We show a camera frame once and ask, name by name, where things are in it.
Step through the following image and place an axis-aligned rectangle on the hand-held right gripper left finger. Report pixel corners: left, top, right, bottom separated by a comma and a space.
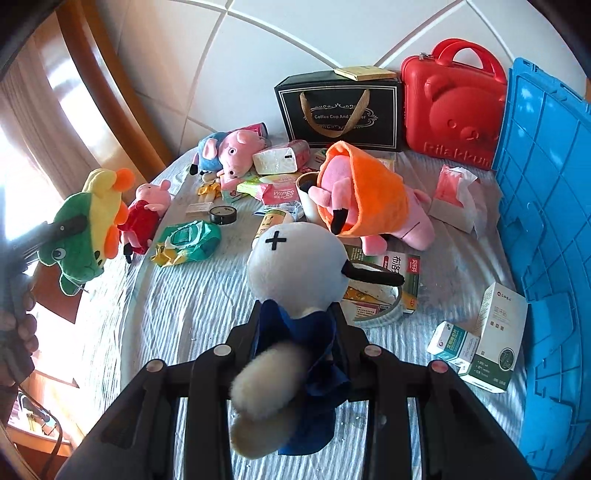
55, 300, 266, 480

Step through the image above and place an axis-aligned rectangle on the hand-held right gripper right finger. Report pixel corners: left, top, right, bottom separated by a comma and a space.
330, 305, 539, 480

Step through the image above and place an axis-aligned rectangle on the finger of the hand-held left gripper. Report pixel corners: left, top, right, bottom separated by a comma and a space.
16, 215, 89, 250
7, 247, 44, 271

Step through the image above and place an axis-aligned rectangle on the green frog plush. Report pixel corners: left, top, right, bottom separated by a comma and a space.
37, 167, 137, 297

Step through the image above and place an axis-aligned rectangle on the white plush with blue clothing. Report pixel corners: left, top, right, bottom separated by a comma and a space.
228, 222, 406, 460

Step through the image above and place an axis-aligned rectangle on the blue plastic crate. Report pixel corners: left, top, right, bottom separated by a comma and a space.
490, 56, 591, 467

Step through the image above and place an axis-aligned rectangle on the person's left hand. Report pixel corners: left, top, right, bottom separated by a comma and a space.
0, 308, 41, 356

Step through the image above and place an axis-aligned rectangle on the pink medicine box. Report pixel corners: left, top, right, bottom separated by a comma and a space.
342, 287, 393, 322

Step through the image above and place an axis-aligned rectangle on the clear tape roll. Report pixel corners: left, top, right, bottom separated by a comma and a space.
344, 261, 402, 326

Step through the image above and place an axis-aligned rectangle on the red green medicine box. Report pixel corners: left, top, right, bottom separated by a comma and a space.
344, 244, 422, 315

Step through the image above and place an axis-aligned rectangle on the pig plush with red dress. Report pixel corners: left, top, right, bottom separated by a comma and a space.
115, 179, 172, 265

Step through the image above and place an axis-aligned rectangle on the brown curtain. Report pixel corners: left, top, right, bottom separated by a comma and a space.
0, 55, 93, 222

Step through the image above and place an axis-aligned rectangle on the small white teal box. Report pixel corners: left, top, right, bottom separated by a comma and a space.
426, 320, 481, 367

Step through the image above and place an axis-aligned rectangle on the green wipes pack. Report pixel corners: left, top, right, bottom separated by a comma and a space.
151, 220, 222, 268

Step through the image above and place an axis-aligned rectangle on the cream bottle with green label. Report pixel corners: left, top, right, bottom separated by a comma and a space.
252, 208, 296, 250

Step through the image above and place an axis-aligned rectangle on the black tape roll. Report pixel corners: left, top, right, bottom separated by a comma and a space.
209, 205, 238, 227

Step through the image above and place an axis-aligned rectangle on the white paper cup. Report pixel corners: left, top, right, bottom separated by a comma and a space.
295, 171, 324, 222

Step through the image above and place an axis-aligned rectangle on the pink wipes pack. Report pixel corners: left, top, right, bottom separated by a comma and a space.
235, 178, 301, 205

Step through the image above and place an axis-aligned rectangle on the pink pig plush orange hood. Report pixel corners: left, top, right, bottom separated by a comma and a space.
307, 141, 437, 257

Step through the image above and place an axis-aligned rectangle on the tall white green box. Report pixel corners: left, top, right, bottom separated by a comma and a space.
459, 281, 528, 394

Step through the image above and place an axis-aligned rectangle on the white tissue box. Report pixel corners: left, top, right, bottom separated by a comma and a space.
252, 140, 311, 175

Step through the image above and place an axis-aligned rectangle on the pink tissue pack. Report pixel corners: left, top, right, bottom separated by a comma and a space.
427, 165, 483, 236

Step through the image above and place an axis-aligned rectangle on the pig plush with blue clothing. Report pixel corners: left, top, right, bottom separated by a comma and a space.
188, 129, 265, 181

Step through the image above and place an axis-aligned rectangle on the black gift box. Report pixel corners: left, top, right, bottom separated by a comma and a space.
274, 73, 404, 153

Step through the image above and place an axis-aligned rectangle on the red bear carry case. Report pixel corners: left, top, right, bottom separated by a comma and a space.
399, 38, 509, 172

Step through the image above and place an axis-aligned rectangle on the small gold box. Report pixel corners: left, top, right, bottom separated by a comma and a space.
333, 65, 385, 82

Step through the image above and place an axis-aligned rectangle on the black cable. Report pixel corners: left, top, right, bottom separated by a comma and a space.
18, 388, 65, 480

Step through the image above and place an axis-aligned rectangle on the brown wooden frame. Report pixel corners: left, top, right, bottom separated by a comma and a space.
55, 0, 178, 183

